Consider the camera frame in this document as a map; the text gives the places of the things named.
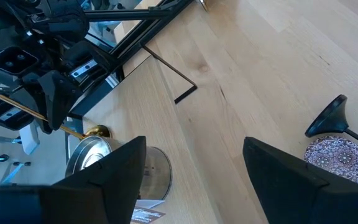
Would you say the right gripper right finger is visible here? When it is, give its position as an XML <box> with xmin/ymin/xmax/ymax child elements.
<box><xmin>242</xmin><ymin>136</ymin><xmax>358</xmax><ymax>224</ymax></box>

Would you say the black spoon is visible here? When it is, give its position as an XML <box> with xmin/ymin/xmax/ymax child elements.
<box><xmin>304</xmin><ymin>94</ymin><xmax>358</xmax><ymax>153</ymax></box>

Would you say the black table frame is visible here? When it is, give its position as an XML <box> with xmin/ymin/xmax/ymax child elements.
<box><xmin>68</xmin><ymin>0</ymin><xmax>195</xmax><ymax>122</ymax></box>

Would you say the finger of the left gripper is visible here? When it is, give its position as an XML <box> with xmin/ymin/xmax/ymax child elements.
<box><xmin>38</xmin><ymin>69</ymin><xmax>84</xmax><ymax>131</ymax></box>
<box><xmin>22</xmin><ymin>73</ymin><xmax>52</xmax><ymax>134</ymax></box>

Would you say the purple ball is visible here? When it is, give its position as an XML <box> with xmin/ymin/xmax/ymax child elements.
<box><xmin>303</xmin><ymin>135</ymin><xmax>358</xmax><ymax>185</ymax></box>

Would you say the maroon paper label tag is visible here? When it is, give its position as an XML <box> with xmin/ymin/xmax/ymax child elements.
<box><xmin>131</xmin><ymin>199</ymin><xmax>167</xmax><ymax>224</ymax></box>

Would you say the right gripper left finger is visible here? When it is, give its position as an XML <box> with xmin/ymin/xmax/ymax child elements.
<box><xmin>0</xmin><ymin>136</ymin><xmax>147</xmax><ymax>224</ymax></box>

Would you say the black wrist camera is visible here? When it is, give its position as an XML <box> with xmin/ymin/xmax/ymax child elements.
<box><xmin>0</xmin><ymin>45</ymin><xmax>40</xmax><ymax>77</ymax></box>

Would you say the gold candlestick holder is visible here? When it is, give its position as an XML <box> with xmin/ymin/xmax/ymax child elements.
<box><xmin>0</xmin><ymin>83</ymin><xmax>112</xmax><ymax>140</ymax></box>
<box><xmin>196</xmin><ymin>0</ymin><xmax>210</xmax><ymax>12</ymax></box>

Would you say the silver candle tin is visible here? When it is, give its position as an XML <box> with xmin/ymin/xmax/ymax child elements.
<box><xmin>65</xmin><ymin>134</ymin><xmax>173</xmax><ymax>201</ymax></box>

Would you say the black shelf support bracket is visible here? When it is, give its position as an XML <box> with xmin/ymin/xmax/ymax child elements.
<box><xmin>140</xmin><ymin>43</ymin><xmax>198</xmax><ymax>105</ymax></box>

